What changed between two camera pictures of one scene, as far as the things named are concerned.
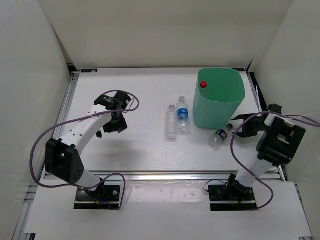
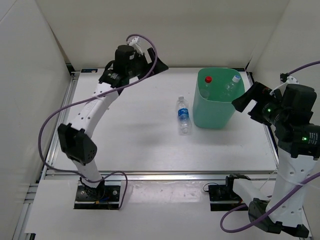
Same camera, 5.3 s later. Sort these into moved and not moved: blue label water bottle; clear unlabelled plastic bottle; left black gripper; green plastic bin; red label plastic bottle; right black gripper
Moved: red label plastic bottle; right black gripper; left black gripper; clear unlabelled plastic bottle
Not moved: green plastic bin; blue label water bottle
